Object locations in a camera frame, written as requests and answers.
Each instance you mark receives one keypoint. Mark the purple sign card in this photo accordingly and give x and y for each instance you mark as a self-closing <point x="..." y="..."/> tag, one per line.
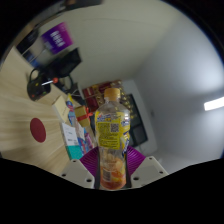
<point x="57" y="38"/>

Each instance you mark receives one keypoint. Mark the red-tipped stick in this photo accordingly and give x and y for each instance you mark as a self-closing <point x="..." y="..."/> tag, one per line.
<point x="52" y="81"/>

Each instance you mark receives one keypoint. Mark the black office chair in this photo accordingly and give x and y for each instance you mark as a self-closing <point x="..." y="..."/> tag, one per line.
<point x="66" y="65"/>

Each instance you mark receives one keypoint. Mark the blue packet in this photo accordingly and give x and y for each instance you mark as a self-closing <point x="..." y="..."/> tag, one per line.
<point x="85" y="141"/>

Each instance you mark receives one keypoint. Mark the white booklet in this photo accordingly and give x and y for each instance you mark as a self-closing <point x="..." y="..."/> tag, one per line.
<point x="69" y="135"/>

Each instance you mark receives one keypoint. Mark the teal book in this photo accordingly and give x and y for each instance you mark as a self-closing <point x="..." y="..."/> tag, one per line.
<point x="74" y="152"/>

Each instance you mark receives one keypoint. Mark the cream notepad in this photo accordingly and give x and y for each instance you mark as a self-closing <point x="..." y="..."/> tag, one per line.
<point x="60" y="109"/>

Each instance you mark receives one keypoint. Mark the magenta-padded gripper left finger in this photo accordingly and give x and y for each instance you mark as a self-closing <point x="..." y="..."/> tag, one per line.
<point x="76" y="173"/>

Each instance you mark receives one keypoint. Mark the yellow gift box, red ribbon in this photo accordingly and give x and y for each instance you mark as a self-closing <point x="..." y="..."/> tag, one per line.
<point x="81" y="115"/>

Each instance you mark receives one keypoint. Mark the clear bottle with yellow label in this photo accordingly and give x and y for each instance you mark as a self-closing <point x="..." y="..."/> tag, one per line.
<point x="111" y="133"/>

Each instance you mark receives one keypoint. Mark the flat round red coaster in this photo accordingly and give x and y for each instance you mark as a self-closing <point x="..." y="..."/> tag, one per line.
<point x="38" y="130"/>

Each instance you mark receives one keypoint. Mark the black mug with coloured dots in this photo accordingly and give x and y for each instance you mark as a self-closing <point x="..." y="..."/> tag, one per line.
<point x="38" y="88"/>

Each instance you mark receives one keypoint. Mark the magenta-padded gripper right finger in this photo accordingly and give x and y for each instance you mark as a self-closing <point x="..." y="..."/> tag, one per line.
<point x="150" y="171"/>

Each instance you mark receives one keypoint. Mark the wooden shelf unit with trophies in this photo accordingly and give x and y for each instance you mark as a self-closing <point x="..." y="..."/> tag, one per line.
<point x="93" y="91"/>

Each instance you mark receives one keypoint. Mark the dark glass door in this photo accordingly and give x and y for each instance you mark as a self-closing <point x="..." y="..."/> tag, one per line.
<point x="138" y="123"/>

